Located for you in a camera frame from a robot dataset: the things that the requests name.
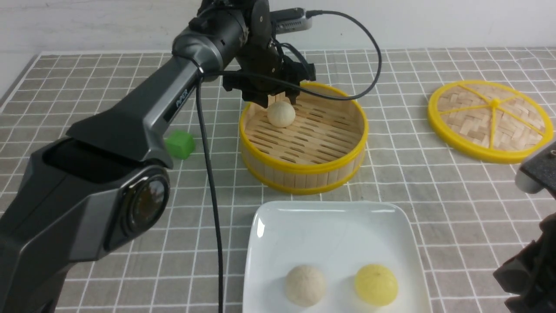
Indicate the bamboo steamer lid yellow rim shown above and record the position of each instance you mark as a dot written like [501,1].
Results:
[489,121]

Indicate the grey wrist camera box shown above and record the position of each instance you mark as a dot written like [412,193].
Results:
[290,20]

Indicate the green cube block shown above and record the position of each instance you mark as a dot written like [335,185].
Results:
[180,144]

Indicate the yellow steamed bun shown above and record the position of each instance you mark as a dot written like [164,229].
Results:
[376,285]

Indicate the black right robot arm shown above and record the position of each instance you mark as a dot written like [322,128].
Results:
[460,218]

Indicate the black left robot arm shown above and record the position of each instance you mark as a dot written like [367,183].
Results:
[106,182]

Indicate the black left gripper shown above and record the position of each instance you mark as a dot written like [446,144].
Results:
[269,62]

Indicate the white steamed bun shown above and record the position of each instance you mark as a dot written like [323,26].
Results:
[305,285]
[281,114]

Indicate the bamboo steamer basket yellow rim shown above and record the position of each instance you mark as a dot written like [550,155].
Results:
[319,151]

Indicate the white square plate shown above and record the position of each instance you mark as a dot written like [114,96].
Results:
[338,238]

